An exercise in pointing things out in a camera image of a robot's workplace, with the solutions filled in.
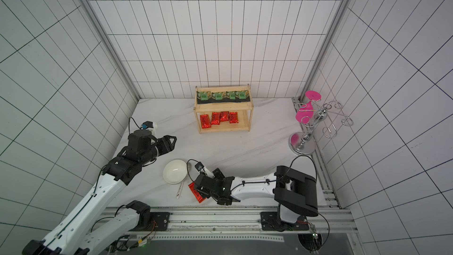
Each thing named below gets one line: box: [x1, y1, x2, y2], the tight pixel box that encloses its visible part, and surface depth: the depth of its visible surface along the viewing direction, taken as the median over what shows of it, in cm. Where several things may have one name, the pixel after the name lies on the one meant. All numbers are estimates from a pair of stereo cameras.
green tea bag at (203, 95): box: [196, 90, 212, 101], surface depth 94 cm
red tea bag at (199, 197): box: [188, 182, 207, 204], surface depth 81 cm
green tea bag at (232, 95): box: [225, 90, 237, 100], surface depth 95 cm
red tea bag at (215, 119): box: [211, 112, 221, 126], surface depth 106 cm
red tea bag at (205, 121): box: [199, 114, 212, 129], surface depth 106 cm
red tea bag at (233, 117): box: [229, 111, 239, 124], surface depth 106 cm
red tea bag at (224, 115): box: [220, 110, 229, 122], surface depth 108 cm
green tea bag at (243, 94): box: [238, 89, 250, 100], surface depth 94 cm
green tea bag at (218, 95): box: [211, 91, 226, 101], surface depth 94 cm
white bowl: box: [162, 159, 188, 185], surface depth 86 cm
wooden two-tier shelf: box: [193, 83, 255, 135], surface depth 105 cm
